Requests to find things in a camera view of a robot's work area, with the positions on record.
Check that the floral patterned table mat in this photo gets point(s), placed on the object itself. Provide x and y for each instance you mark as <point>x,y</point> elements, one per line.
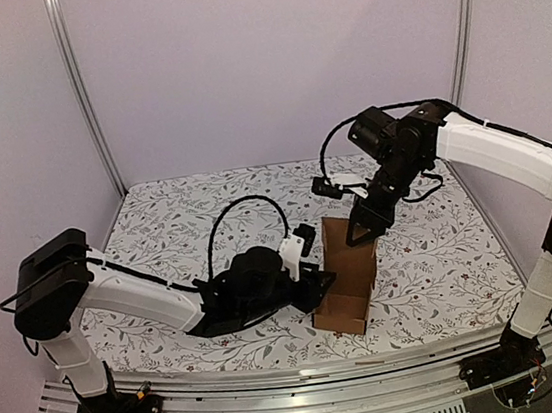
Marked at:
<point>441,272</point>

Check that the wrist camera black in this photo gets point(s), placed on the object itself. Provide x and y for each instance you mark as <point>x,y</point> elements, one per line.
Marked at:
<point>294,247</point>
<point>339,185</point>

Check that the brown cardboard box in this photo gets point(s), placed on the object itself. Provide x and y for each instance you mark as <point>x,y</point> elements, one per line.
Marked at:
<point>345,307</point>

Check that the left aluminium frame post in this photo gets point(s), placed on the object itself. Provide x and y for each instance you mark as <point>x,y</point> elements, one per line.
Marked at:
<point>58,23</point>

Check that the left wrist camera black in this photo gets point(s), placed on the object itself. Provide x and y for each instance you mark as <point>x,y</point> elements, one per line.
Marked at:
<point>294,247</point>

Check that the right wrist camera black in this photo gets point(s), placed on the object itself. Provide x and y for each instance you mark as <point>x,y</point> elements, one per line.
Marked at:
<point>339,185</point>

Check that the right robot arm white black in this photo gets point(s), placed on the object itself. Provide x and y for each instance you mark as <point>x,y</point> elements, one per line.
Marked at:
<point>434,130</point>

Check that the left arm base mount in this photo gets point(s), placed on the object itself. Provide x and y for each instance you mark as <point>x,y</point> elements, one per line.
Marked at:
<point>112,401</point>

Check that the aluminium frame post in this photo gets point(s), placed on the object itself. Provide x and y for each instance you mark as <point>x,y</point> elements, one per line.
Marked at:
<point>58,23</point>
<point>462,41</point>

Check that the front aluminium rail base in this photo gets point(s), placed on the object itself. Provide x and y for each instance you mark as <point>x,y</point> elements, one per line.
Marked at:
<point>421,379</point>

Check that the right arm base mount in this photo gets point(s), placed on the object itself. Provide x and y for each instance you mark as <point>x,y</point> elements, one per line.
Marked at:
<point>514,354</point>

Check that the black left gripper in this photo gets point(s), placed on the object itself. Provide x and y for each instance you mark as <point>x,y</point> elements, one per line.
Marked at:
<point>312,296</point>

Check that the right aluminium frame post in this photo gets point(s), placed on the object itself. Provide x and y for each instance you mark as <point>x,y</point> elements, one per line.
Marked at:
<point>462,41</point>

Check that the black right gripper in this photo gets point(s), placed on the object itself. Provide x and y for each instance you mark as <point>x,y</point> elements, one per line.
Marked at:
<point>372,211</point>

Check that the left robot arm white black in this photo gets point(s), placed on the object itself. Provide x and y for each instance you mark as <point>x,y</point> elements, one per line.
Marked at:
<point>66,274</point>

